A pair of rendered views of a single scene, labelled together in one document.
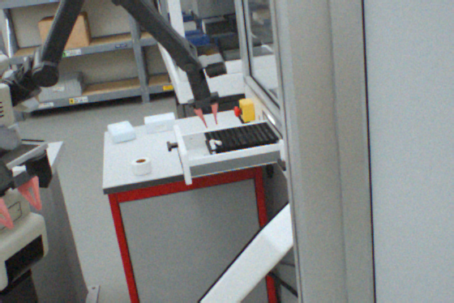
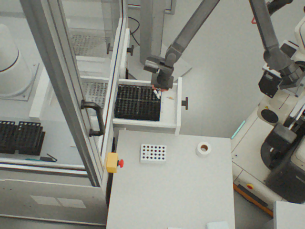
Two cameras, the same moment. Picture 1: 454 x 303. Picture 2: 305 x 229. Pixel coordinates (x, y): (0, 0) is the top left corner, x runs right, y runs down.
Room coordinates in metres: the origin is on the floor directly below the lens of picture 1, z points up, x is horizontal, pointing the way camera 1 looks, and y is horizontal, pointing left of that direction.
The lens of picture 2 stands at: (2.82, 0.13, 2.24)
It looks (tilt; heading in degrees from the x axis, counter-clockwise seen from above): 60 degrees down; 188
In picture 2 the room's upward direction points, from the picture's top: 4 degrees clockwise
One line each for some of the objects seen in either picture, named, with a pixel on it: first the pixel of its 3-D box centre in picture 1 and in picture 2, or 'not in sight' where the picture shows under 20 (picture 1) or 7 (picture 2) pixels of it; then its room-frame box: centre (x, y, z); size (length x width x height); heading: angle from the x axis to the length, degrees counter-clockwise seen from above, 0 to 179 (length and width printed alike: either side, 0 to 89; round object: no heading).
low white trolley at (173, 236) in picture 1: (190, 227); (166, 211); (2.36, 0.20, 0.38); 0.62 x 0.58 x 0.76; 7
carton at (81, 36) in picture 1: (66, 32); not in sight; (5.82, 1.33, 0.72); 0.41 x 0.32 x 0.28; 92
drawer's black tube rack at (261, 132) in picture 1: (241, 143); (138, 103); (1.97, -0.05, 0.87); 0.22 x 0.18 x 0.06; 97
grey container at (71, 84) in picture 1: (61, 86); not in sight; (5.81, 1.48, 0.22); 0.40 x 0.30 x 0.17; 92
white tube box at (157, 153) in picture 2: not in sight; (153, 153); (2.19, 0.08, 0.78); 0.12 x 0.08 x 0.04; 99
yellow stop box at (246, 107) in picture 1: (246, 110); (113, 162); (2.31, -0.09, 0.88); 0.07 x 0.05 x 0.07; 7
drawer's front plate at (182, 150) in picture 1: (182, 153); (178, 106); (1.95, 0.15, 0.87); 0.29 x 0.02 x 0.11; 7
